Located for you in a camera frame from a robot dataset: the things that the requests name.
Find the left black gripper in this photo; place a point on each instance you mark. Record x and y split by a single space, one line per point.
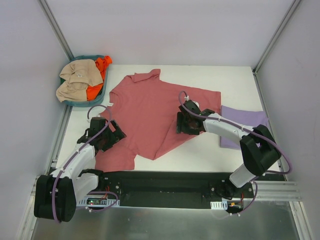
115 132

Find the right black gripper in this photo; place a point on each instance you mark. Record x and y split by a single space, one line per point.
181 123

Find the pink red t shirt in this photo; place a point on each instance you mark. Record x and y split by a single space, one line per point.
145 108

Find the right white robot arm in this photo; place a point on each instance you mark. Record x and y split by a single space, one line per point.
258 149

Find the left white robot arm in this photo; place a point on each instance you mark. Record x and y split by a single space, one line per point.
57 193

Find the teal plastic basket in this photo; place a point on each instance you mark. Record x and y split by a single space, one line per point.
100 97

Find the orange t shirt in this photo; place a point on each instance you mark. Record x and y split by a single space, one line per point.
102 64

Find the beige t shirt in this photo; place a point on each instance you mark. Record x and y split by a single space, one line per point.
77 76

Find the folded purple t shirt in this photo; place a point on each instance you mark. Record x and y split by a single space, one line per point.
244 117

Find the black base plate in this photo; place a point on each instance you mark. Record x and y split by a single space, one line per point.
179 190

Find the left white cable duct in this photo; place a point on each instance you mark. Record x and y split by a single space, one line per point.
98 202

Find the white cable duct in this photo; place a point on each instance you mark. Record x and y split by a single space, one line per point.
98 202
219 205

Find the right aluminium frame post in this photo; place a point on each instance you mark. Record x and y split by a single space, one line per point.
277 34

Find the aluminium frame post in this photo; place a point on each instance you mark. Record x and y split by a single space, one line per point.
277 34
56 28

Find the right white cable duct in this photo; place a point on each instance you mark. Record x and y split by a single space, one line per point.
219 205

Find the aluminium front rail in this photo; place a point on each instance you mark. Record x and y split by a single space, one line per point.
271 188

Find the left aluminium frame post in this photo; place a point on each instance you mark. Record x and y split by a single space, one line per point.
56 28

